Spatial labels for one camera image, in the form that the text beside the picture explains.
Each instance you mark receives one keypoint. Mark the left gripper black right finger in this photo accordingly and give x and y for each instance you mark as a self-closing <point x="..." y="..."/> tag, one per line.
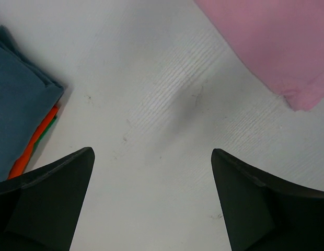
<point x="264" y="212"/>

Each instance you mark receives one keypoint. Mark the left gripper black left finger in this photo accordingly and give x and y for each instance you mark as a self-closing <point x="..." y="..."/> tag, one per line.
<point x="39" y="210"/>

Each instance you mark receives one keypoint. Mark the pink t-shirt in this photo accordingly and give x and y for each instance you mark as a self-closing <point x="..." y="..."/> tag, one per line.
<point x="280" y="42"/>

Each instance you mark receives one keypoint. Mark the folded orange t-shirt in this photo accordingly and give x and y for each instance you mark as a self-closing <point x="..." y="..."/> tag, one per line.
<point x="20" y="164"/>

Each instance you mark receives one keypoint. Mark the folded green t-shirt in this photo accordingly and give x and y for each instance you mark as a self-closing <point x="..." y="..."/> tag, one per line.
<point x="44" y="132"/>

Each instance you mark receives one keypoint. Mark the folded teal blue t-shirt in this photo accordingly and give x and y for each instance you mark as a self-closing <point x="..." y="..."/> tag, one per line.
<point x="27" y="94"/>

